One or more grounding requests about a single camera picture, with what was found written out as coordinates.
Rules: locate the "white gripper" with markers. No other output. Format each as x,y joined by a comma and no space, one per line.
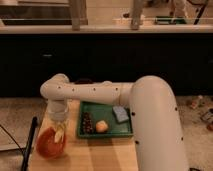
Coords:
59,120

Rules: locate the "yellow banana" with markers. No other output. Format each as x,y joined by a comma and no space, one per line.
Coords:
59,135

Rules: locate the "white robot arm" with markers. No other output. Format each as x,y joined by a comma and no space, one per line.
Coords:
153,109

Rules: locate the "red bowl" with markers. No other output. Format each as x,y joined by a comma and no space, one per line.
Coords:
46,147

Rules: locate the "black pole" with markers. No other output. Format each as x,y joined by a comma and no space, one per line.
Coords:
30,139

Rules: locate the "dark grapes bunch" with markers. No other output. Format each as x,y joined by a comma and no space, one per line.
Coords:
87,123

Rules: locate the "green tray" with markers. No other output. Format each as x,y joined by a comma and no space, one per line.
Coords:
100,112

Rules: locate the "orange round fruit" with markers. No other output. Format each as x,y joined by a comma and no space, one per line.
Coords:
101,126

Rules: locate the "blue sponge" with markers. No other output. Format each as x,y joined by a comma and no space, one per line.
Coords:
120,114

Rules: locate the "wooden chair leg left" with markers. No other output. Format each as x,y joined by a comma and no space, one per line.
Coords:
78,12

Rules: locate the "wooden chair leg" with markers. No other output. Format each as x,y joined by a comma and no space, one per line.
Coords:
78,12
135,14

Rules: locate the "wooden chair leg right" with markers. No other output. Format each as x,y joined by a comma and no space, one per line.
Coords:
135,14

